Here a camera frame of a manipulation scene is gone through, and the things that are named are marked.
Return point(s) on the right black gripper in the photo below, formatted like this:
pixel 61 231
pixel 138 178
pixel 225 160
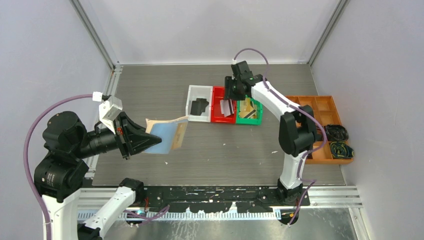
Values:
pixel 228 81

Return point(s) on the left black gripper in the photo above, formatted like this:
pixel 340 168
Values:
pixel 131 136

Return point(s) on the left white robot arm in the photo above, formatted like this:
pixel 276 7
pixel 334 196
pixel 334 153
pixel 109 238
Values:
pixel 59 176

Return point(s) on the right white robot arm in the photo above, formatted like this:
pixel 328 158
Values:
pixel 297 125

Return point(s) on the white striped card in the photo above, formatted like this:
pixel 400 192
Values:
pixel 227 107

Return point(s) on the black card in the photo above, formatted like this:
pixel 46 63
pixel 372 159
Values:
pixel 194 109
pixel 202 104

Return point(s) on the red plastic bin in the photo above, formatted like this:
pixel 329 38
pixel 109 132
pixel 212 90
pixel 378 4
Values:
pixel 216 115

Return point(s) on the white plastic bin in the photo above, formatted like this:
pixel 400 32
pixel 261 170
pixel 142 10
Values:
pixel 199 91

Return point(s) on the green plastic bin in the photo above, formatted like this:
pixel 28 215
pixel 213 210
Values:
pixel 254 122

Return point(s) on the orange compartment tray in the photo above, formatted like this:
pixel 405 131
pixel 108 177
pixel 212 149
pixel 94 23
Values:
pixel 336 150

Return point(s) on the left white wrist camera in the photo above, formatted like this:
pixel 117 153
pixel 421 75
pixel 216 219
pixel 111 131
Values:
pixel 110 107

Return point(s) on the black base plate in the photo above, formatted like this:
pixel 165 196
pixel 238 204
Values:
pixel 217 199

